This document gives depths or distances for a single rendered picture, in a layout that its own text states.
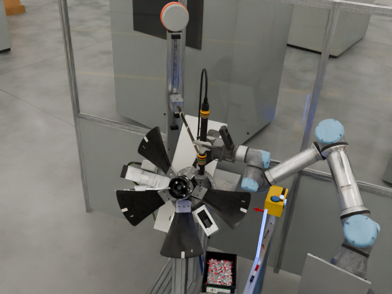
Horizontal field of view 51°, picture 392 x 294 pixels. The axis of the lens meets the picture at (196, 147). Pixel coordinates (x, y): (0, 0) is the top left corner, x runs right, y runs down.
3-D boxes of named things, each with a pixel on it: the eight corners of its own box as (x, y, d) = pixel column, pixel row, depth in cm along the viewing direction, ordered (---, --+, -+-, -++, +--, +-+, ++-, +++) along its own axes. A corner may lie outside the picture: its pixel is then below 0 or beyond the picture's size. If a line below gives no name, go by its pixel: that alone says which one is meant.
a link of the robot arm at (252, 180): (260, 195, 190) (266, 172, 192) (254, 190, 180) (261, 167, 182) (244, 191, 193) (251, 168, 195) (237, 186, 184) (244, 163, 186)
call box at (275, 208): (268, 198, 244) (271, 184, 238) (285, 202, 241) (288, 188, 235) (262, 214, 231) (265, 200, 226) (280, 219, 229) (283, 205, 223)
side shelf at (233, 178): (192, 165, 292) (192, 162, 290) (240, 178, 282) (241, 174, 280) (178, 184, 273) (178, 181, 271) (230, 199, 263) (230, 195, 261)
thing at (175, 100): (168, 105, 257) (169, 93, 252) (179, 104, 258) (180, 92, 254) (172, 113, 249) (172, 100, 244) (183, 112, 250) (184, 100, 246)
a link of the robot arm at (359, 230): (381, 245, 165) (341, 123, 185) (381, 242, 152) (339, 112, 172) (350, 251, 168) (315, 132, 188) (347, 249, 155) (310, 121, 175)
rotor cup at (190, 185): (169, 198, 221) (161, 197, 209) (177, 172, 222) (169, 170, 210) (194, 205, 217) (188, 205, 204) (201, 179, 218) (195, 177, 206)
